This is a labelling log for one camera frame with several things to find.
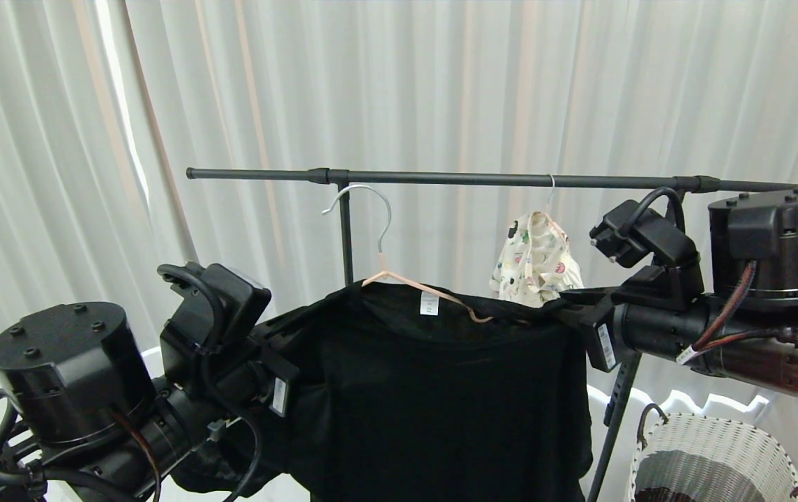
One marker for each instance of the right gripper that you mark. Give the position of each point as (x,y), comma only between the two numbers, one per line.
(657,328)

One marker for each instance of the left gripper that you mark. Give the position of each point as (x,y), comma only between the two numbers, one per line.
(277,390)

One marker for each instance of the cream printed garment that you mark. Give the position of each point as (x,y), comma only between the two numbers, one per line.
(535,265)

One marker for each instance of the black garment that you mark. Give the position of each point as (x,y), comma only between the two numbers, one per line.
(441,404)

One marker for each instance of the pink clothes hanger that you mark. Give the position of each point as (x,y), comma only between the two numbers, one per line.
(399,279)
(552,188)

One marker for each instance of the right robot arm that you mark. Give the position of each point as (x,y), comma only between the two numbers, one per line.
(769,237)

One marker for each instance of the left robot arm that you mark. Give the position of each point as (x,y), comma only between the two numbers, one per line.
(57,362)

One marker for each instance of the white laundry basket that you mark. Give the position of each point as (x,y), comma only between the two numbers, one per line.
(720,446)

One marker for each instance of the black clothes rack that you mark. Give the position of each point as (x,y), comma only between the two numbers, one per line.
(510,179)

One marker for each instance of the white curtain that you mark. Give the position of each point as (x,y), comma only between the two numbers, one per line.
(441,84)

